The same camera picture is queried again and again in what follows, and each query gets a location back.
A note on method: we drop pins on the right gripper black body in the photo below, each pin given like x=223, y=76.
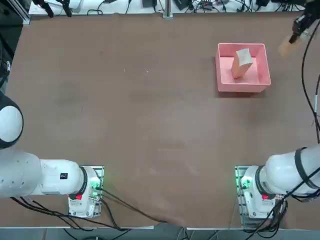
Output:
x=312, y=10

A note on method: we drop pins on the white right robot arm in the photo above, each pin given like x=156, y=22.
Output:
x=280, y=170

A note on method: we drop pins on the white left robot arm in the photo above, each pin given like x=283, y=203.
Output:
x=50, y=177

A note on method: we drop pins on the pink plastic tray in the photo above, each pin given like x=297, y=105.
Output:
x=252, y=76

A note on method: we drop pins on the black power supply brick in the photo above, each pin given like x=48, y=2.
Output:
x=182, y=3
x=149, y=3

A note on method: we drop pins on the aluminium corner rail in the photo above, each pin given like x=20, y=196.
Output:
x=22, y=12

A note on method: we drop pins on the aluminium frame post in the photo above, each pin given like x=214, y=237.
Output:
x=168, y=10

